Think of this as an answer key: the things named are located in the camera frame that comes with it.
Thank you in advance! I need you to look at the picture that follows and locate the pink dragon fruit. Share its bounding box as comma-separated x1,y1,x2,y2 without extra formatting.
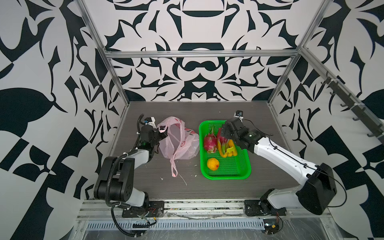
217,128,228,153
203,126,218,154

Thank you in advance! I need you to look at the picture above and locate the yellow banana bunch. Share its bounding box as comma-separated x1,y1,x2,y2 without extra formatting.
218,140,238,158

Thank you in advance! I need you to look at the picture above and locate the pink plastic bag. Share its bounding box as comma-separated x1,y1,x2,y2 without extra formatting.
157,117,200,178

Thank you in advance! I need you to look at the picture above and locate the green plastic basket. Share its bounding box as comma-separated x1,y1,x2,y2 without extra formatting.
199,120,252,180

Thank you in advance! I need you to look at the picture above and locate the orange yellow fruit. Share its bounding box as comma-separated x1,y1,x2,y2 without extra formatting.
207,158,220,171

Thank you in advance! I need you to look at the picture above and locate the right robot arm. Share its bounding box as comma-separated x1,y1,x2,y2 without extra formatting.
221,117,337,215

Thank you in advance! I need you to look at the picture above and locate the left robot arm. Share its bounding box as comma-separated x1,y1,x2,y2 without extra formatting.
94,125,168,209

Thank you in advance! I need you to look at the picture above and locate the small circuit board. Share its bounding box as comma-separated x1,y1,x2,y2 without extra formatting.
263,219,284,236

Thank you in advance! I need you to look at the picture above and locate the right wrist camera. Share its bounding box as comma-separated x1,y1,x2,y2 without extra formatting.
234,110,244,120

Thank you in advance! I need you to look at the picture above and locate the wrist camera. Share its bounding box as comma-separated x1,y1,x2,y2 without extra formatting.
234,110,244,120
143,117,157,129

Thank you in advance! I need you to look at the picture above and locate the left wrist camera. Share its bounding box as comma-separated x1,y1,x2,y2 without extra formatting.
143,117,157,129

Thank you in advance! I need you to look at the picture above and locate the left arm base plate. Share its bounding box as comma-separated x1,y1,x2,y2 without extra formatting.
122,201,165,218

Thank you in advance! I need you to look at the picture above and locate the black left base cable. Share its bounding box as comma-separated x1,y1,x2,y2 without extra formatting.
110,204,157,238

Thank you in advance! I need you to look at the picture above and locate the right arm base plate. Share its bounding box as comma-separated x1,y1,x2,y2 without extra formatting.
244,200,287,217

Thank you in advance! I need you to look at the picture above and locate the white slotted cable duct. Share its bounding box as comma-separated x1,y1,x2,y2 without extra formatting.
87,219,265,231

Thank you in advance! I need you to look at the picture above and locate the aluminium front rail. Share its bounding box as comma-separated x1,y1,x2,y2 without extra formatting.
76,197,331,221

